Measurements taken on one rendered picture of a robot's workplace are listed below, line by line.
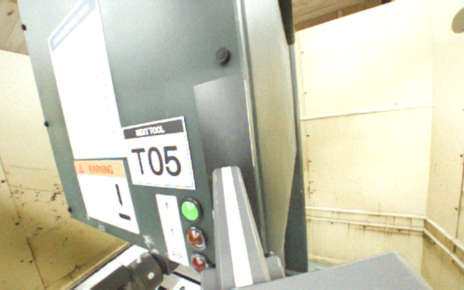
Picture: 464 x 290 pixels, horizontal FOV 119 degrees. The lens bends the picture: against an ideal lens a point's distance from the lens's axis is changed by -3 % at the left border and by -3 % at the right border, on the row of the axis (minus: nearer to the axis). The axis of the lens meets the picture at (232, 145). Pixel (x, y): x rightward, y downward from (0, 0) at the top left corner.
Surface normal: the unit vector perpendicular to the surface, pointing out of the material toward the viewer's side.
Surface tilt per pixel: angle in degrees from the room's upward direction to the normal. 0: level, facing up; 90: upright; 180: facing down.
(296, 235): 90
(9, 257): 90
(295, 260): 90
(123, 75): 90
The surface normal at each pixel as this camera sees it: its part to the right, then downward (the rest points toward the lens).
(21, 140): 0.90, -0.06
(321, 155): -0.41, 0.17
